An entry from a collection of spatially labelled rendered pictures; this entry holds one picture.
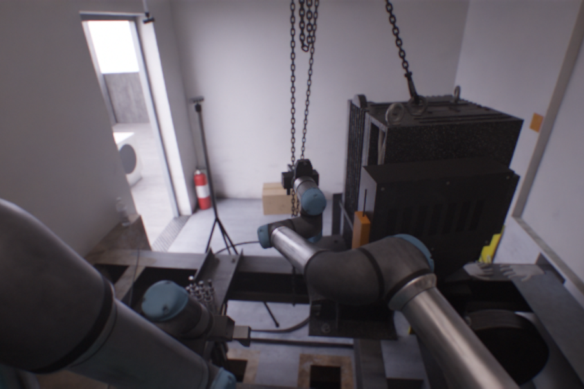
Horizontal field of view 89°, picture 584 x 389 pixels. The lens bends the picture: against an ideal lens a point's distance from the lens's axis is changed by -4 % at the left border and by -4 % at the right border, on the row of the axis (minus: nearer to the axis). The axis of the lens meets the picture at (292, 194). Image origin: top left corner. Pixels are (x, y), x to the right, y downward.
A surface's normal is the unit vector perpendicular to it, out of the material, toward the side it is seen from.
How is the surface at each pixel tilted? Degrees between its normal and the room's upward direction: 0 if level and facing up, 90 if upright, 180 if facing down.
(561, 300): 0
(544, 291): 0
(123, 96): 90
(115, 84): 90
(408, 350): 0
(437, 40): 90
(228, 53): 90
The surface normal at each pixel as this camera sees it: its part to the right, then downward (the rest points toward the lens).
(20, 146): 0.99, 0.02
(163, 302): -0.20, -0.61
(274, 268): -0.03, -0.88
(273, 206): 0.04, 0.48
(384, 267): 0.24, -0.40
